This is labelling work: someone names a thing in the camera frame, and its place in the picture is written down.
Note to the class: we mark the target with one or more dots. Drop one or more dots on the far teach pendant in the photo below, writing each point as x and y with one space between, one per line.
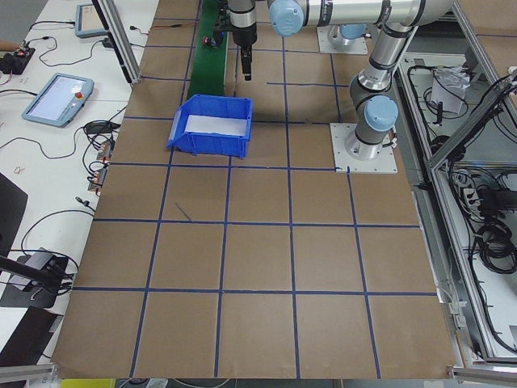
87 22

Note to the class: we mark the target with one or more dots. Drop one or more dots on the green conveyor belt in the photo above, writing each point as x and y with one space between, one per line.
209 63

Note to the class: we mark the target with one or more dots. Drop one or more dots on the aluminium frame post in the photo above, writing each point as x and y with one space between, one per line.
112 23

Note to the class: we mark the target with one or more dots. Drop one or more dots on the red mushroom push button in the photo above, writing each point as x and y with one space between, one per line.
210 41

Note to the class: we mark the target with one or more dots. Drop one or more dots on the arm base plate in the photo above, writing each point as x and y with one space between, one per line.
353 156
358 48

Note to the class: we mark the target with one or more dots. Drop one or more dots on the teach pendant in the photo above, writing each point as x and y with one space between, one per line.
60 100
87 22

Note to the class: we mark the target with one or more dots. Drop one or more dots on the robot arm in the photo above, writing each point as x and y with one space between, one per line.
397 20
344 35

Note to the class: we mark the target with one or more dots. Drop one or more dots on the near teach pendant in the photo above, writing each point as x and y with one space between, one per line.
60 100

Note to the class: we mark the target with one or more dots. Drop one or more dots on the blue source bin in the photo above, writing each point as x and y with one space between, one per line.
209 124

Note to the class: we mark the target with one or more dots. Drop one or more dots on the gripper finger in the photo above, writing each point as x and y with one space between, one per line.
246 56

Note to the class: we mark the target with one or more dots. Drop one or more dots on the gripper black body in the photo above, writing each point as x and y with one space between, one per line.
243 35

